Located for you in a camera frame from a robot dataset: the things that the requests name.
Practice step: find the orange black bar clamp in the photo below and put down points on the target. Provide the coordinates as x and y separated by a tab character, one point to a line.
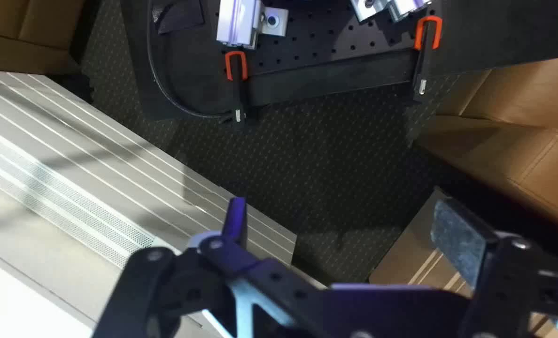
235	62
428	30

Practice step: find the small metal corner bracket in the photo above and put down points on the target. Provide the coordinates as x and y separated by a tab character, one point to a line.
272	20

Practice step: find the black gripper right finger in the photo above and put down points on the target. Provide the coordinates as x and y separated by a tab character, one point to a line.
462	244

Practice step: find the black perforated mounting table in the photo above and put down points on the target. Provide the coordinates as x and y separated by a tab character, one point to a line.
327	67

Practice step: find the aluminium extrusion rail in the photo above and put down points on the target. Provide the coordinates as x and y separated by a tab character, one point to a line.
237	20
391	5

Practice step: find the brown furniture piece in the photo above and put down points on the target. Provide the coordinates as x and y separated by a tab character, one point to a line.
21	30

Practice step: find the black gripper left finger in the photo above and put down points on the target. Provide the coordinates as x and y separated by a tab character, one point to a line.
233	217

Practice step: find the white wall heater unit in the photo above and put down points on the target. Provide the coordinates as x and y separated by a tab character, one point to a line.
71	161

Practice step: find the brown leather armchair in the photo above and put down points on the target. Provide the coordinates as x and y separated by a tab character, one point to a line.
509	142

